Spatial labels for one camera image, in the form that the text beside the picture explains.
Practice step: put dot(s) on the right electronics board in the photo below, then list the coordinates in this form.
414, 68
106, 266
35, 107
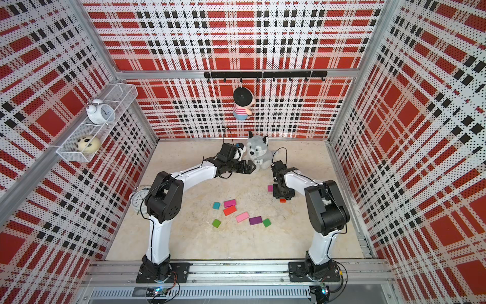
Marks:
320, 294

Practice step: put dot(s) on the black hook rail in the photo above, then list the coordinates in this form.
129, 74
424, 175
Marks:
265, 75

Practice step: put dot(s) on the teal cube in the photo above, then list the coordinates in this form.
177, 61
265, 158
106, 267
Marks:
216, 205

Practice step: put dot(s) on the white alarm clock on shelf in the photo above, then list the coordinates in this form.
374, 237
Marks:
100, 113

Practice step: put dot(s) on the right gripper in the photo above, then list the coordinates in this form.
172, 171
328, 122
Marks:
278, 195

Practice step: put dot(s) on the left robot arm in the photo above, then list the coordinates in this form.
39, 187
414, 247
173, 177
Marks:
164, 199

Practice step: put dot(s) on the grey husky plush toy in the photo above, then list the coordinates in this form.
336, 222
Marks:
258, 152

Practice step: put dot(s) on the panda face ball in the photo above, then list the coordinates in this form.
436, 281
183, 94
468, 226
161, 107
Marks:
88, 144

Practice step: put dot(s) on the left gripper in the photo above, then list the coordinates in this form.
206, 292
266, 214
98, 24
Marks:
243, 170

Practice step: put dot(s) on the light pink block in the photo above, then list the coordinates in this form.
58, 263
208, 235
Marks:
242, 217

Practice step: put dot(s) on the left electronics board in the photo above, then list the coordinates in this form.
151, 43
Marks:
156, 292

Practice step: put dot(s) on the white wire shelf basket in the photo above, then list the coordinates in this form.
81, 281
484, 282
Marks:
119, 96

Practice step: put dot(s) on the electronics board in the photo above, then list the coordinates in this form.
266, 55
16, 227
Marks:
320, 294
156, 292

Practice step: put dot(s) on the magenta block left group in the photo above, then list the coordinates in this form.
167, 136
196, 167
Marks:
230, 203

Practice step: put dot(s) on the purple rectangular block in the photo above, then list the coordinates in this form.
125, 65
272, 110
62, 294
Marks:
256, 220

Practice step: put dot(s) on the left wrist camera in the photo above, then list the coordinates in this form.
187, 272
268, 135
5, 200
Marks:
240, 151

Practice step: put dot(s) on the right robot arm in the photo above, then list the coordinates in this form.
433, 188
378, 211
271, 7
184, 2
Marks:
328, 217

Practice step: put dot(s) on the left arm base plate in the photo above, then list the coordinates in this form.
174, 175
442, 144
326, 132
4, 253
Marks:
166, 272

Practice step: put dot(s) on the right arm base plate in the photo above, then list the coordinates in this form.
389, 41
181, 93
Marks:
307, 271

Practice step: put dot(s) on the orange red block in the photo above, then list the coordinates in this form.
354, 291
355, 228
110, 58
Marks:
230, 210

